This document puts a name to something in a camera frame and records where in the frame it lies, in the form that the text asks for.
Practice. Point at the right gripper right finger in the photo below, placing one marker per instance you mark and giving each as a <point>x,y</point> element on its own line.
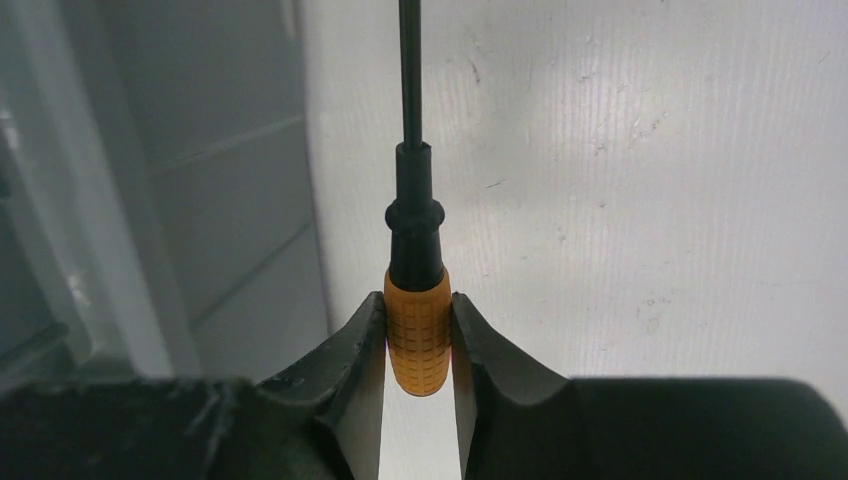
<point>518,419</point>

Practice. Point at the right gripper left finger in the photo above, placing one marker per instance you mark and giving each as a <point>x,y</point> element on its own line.
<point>319,418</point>

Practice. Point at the orange handled screwdriver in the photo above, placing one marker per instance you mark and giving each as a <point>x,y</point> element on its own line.
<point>417,286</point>

